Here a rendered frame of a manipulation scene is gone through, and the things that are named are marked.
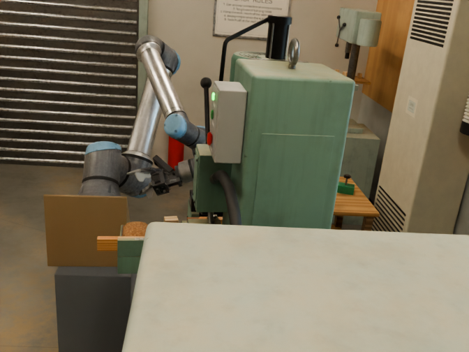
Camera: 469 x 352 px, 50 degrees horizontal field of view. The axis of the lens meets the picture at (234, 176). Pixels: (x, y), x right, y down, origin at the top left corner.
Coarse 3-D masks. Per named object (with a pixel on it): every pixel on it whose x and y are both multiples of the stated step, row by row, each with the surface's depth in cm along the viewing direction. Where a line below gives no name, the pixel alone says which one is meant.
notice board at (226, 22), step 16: (224, 0) 415; (240, 0) 416; (256, 0) 417; (272, 0) 418; (288, 0) 419; (224, 16) 420; (240, 16) 421; (256, 16) 422; (224, 32) 425; (256, 32) 427
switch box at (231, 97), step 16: (224, 96) 103; (240, 96) 104; (224, 112) 105; (240, 112) 105; (224, 128) 106; (240, 128) 106; (224, 144) 107; (240, 144) 108; (224, 160) 108; (240, 160) 109
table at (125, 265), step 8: (120, 232) 164; (120, 256) 150; (128, 256) 150; (136, 256) 150; (120, 264) 150; (128, 264) 151; (136, 264) 151; (120, 272) 151; (128, 272) 152; (136, 272) 152
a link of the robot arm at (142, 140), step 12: (168, 48) 237; (168, 60) 237; (180, 60) 243; (168, 72) 237; (144, 96) 232; (144, 108) 230; (156, 108) 231; (144, 120) 228; (156, 120) 231; (132, 132) 229; (144, 132) 227; (132, 144) 226; (144, 144) 226; (132, 156) 222; (144, 156) 223; (132, 168) 217; (132, 180) 218; (144, 180) 223; (132, 192) 222
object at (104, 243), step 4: (100, 236) 152; (104, 236) 152; (108, 236) 152; (112, 236) 152; (116, 236) 153; (120, 236) 153; (124, 236) 153; (128, 236) 153; (132, 236) 153; (136, 236) 154; (140, 236) 154; (100, 240) 150; (104, 240) 150; (108, 240) 151; (112, 240) 151; (116, 240) 151; (100, 244) 151; (104, 244) 151; (108, 244) 151; (112, 244) 151; (116, 244) 152; (100, 248) 151; (104, 248) 151; (108, 248) 152; (112, 248) 152; (116, 248) 152
